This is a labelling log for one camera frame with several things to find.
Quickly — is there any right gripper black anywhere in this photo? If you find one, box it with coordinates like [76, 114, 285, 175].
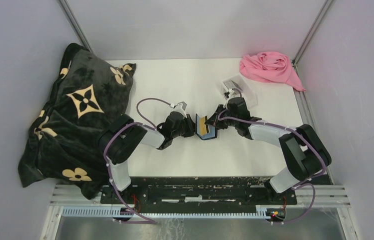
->
[205, 104, 238, 130]

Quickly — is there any gold credit card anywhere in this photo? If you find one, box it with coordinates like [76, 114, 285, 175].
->
[198, 116, 210, 136]

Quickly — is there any black leather card holder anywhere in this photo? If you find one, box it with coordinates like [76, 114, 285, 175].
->
[195, 114, 217, 141]

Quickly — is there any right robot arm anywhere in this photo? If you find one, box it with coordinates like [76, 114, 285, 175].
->
[204, 97, 332, 204]

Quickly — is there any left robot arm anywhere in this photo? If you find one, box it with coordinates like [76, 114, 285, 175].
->
[97, 111, 196, 204]

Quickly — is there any stack of cards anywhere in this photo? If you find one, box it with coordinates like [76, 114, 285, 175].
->
[223, 79, 237, 92]

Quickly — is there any white plastic bin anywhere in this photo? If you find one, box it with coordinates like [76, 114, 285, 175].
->
[220, 74, 258, 107]

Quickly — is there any pink crumpled cloth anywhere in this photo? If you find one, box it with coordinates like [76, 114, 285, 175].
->
[239, 51, 306, 92]

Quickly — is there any black floral pillow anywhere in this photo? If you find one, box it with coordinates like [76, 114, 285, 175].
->
[18, 43, 137, 199]

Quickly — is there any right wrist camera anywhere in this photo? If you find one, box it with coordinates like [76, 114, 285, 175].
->
[223, 88, 238, 100]

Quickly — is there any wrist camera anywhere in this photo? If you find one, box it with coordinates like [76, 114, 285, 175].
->
[171, 101, 187, 118]
[223, 88, 238, 100]

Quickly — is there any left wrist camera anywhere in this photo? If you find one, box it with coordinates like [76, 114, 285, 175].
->
[171, 101, 187, 118]

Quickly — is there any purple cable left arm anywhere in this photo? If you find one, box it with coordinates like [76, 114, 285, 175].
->
[103, 97, 182, 225]

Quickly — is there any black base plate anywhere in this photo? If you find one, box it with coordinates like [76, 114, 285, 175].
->
[100, 176, 297, 215]

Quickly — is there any white slotted cable duct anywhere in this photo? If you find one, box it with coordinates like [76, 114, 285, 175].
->
[61, 206, 270, 220]

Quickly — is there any aluminium frame rail right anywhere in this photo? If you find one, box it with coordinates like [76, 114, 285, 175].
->
[292, 0, 335, 68]

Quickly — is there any aluminium frame rail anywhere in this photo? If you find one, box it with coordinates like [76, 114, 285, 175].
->
[292, 0, 335, 68]
[57, 0, 94, 53]

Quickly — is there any aluminium frame rail left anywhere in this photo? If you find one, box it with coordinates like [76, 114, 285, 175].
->
[57, 0, 94, 53]

